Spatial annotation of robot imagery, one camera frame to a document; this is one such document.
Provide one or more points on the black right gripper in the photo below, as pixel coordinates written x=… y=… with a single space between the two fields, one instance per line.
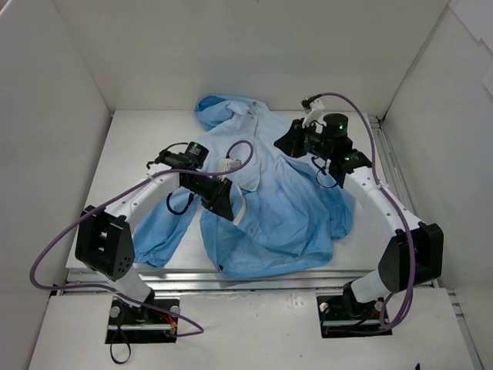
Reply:
x=300 y=135

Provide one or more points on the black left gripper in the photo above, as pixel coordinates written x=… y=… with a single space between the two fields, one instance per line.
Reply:
x=215 y=196

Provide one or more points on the light blue zip jacket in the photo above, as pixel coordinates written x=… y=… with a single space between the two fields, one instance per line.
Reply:
x=285 y=219

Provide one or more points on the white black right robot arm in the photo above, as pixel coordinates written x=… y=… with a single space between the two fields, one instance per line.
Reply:
x=414 y=252

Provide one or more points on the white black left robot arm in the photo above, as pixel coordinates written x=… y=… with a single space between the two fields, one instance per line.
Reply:
x=104 y=239

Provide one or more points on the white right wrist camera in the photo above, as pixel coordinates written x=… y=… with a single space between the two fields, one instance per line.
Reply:
x=313 y=108

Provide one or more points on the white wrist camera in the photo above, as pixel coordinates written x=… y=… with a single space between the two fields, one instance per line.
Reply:
x=313 y=108
x=228 y=164

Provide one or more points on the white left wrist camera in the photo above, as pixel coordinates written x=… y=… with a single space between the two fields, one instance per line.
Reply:
x=228 y=164

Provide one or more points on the aluminium rail front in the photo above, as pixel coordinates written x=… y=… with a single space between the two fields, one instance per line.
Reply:
x=186 y=282

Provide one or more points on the aluminium rail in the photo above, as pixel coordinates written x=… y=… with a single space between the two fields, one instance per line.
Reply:
x=186 y=282
x=394 y=178

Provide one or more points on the aluminium rail right side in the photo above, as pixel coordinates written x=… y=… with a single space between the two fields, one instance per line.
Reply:
x=394 y=178

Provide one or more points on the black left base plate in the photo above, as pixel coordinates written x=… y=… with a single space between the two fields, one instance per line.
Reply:
x=128 y=324

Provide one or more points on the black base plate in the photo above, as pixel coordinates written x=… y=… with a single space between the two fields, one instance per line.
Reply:
x=337 y=322
x=128 y=324

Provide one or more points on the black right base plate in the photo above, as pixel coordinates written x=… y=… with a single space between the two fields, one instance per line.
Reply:
x=337 y=322

